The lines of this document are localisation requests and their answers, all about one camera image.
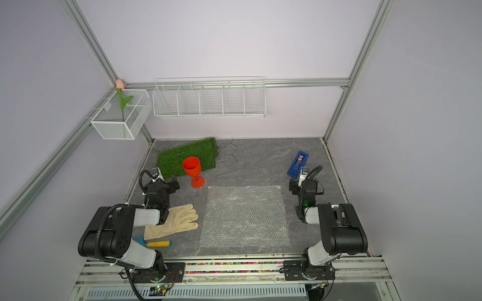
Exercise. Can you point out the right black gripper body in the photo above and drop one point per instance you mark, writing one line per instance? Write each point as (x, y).
(295, 186)

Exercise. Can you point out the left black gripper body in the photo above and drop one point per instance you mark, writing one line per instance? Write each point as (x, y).
(172, 184)

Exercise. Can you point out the red plastic wine glass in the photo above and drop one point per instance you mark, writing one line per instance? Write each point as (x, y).
(193, 169)

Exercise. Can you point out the clear bubble wrap sheet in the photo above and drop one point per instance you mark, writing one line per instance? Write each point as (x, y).
(244, 216)

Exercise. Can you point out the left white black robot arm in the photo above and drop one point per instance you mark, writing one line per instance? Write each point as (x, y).
(117, 235)

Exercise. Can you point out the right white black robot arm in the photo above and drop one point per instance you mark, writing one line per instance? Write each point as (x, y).
(340, 229)

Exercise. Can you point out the blue tape dispenser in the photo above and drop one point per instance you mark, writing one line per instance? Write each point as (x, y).
(299, 162)

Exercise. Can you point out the green artificial grass mat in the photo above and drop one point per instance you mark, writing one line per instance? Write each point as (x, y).
(170, 161)

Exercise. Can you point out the cream work glove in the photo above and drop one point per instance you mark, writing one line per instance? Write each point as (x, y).
(180, 219)

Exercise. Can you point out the artificial pink tulip flower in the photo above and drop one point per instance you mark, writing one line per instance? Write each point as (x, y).
(123, 100)

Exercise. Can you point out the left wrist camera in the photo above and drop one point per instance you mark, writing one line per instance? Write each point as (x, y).
(156, 173)

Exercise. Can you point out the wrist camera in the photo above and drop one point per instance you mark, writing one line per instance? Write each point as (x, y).
(156, 173)
(304, 172)

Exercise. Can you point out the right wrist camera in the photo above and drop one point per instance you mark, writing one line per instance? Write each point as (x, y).
(304, 172)

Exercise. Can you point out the yellow blue handled tool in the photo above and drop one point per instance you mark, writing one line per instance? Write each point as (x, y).
(159, 244)

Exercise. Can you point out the white mesh wall basket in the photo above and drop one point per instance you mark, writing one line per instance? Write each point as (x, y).
(108, 120)

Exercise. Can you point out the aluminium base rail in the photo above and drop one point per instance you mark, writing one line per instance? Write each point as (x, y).
(267, 270)

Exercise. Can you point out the white wire wall shelf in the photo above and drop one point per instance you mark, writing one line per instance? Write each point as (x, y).
(210, 97)

